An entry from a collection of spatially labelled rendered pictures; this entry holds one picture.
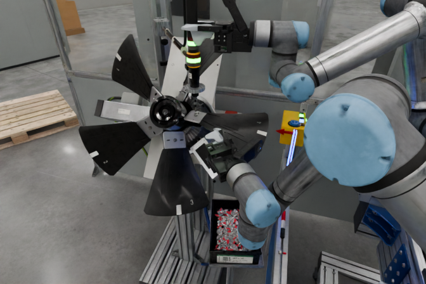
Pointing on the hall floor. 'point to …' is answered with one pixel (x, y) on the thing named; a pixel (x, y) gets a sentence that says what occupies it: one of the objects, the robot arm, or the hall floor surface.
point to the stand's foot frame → (156, 272)
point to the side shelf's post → (210, 189)
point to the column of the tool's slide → (156, 16)
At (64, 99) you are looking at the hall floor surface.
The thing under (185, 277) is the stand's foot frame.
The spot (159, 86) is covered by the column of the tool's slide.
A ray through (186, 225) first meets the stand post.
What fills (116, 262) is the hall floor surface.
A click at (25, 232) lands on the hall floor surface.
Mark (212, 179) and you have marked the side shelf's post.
